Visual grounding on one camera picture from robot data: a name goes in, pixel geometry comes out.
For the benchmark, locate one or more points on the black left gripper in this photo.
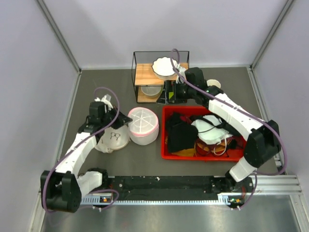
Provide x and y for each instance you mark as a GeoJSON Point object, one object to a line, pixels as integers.
{"type": "Point", "coordinates": [121, 120]}

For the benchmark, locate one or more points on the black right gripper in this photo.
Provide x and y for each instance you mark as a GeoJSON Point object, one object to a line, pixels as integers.
{"type": "Point", "coordinates": [170, 86]}

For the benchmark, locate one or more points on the white mesh laundry bag pink zipper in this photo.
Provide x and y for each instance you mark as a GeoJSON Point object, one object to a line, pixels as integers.
{"type": "Point", "coordinates": [144, 127]}

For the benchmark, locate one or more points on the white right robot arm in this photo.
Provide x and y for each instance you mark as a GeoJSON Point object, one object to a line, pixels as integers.
{"type": "Point", "coordinates": [263, 138]}

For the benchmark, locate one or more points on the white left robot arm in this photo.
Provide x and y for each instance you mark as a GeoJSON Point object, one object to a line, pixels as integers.
{"type": "Point", "coordinates": [61, 187]}

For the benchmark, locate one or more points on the cream mesh laundry bag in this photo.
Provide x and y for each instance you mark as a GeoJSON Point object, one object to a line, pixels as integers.
{"type": "Point", "coordinates": [111, 139]}

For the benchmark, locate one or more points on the white bra in bin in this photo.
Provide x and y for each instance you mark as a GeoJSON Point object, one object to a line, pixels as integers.
{"type": "Point", "coordinates": [208, 130]}

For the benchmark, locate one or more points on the grey metal bowl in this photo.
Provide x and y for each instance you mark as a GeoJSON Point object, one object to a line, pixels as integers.
{"type": "Point", "coordinates": [151, 91]}

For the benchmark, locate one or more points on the white scalloped bowl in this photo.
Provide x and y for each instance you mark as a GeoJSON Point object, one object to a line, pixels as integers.
{"type": "Point", "coordinates": [163, 69]}

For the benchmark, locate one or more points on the black garment in bin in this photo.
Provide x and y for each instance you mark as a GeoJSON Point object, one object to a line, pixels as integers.
{"type": "Point", "coordinates": [182, 135]}

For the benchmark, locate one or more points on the blue mug white interior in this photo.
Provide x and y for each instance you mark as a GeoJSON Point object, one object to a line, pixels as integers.
{"type": "Point", "coordinates": [213, 82]}

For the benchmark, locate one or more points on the red plastic bin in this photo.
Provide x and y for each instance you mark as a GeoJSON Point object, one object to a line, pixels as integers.
{"type": "Point", "coordinates": [230, 149]}

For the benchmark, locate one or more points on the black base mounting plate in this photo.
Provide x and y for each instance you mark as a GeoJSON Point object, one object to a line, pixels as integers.
{"type": "Point", "coordinates": [175, 188]}

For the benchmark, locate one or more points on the black wire wooden shelf rack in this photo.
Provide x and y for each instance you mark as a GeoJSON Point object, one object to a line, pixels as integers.
{"type": "Point", "coordinates": [142, 74]}

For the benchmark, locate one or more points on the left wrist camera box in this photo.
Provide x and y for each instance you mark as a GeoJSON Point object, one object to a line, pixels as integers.
{"type": "Point", "coordinates": [106, 100]}

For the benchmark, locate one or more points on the aluminium frame rail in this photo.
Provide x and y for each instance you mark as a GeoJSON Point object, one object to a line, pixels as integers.
{"type": "Point", "coordinates": [262, 185]}

